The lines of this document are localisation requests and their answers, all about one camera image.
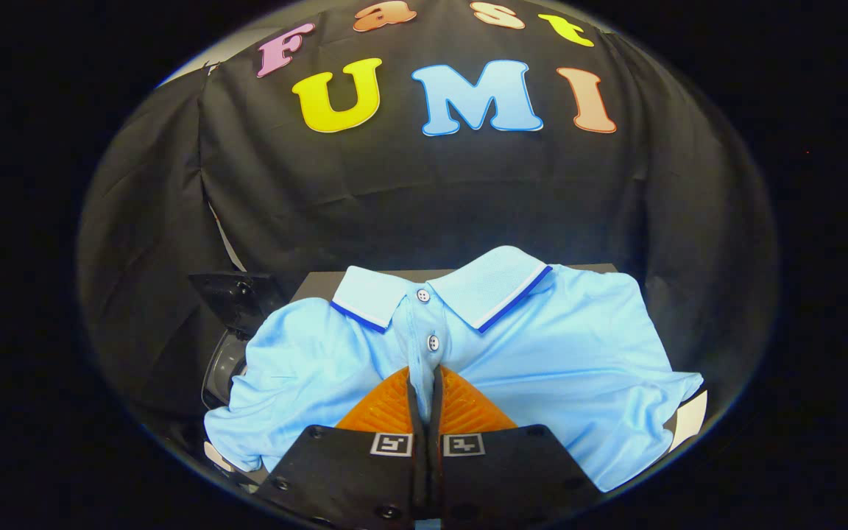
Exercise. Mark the black backdrop cloth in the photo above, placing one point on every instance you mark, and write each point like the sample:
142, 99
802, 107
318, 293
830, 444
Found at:
394, 191

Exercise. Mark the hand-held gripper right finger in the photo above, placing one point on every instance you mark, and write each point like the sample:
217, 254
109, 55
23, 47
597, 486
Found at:
505, 478

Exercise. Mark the white paper sheet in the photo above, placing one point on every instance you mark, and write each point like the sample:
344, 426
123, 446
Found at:
691, 419

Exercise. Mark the light blue polo shirt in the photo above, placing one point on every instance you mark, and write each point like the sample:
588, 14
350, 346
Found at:
556, 346

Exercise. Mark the black washing machine lid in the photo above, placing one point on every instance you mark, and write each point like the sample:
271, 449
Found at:
232, 298

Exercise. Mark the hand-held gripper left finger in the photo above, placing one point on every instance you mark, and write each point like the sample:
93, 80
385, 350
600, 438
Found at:
350, 478

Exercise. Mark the grey top-load washing machine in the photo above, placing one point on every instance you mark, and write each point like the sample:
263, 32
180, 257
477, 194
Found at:
221, 368

